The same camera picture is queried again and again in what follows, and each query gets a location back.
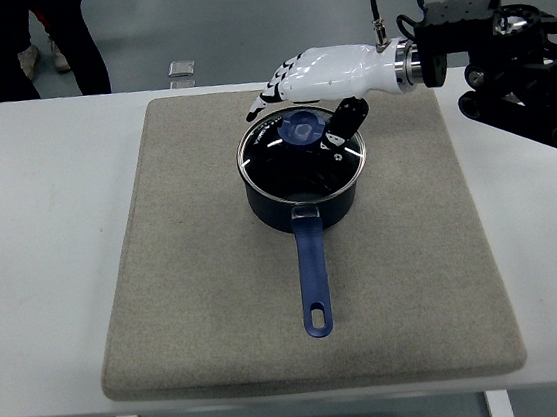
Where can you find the silver floor plate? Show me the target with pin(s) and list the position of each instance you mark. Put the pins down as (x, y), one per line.
(181, 68)
(183, 84)

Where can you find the beige fabric mat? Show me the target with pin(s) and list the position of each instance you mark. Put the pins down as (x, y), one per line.
(191, 279)

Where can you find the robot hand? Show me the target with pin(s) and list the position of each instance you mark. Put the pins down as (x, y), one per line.
(338, 71)

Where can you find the glass pot lid blue knob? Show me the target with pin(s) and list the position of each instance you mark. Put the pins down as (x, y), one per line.
(274, 169)

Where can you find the person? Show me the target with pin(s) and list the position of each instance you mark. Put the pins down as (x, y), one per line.
(77, 55)
(29, 58)

